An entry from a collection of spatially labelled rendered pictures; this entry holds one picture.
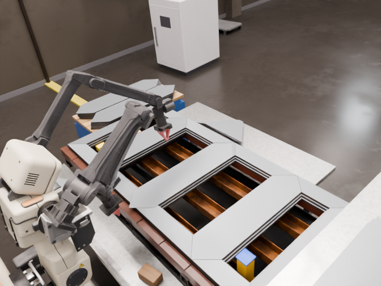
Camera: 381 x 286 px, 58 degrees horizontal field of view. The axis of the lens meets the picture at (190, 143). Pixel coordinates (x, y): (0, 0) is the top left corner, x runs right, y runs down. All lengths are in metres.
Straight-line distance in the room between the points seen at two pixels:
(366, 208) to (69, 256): 1.23
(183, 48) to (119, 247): 3.51
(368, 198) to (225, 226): 0.61
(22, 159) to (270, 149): 1.46
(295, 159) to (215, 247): 0.88
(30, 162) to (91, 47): 4.65
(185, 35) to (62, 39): 1.88
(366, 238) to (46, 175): 1.16
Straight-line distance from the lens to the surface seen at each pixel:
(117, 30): 6.08
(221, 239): 1.58
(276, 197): 1.77
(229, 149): 2.06
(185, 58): 4.95
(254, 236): 1.62
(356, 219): 1.46
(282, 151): 2.23
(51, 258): 1.62
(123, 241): 1.87
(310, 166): 2.14
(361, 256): 1.32
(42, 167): 1.35
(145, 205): 1.77
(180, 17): 4.78
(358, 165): 3.47
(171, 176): 1.90
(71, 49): 5.73
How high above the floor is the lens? 2.07
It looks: 35 degrees down
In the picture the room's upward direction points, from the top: 6 degrees counter-clockwise
